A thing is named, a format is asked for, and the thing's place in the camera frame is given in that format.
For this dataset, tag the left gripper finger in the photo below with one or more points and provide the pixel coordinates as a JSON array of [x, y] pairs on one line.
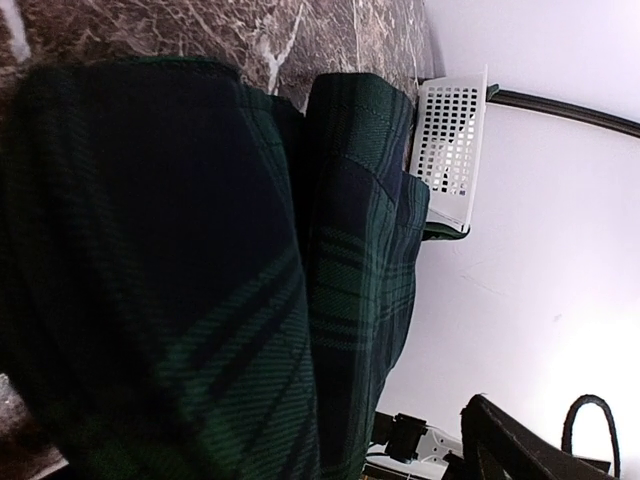
[[496, 446]]

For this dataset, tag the white laundry basket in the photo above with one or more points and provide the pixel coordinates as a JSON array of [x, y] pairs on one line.
[[447, 145]]

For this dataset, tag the dark green plaid garment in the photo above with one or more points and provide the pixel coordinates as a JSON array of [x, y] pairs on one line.
[[198, 280]]

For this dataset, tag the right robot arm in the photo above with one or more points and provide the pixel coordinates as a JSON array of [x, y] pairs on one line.
[[406, 439]]

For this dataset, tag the dark green cloth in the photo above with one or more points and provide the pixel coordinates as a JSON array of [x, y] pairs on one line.
[[441, 232]]

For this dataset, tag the right black frame post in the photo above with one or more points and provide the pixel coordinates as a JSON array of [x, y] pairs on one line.
[[564, 110]]

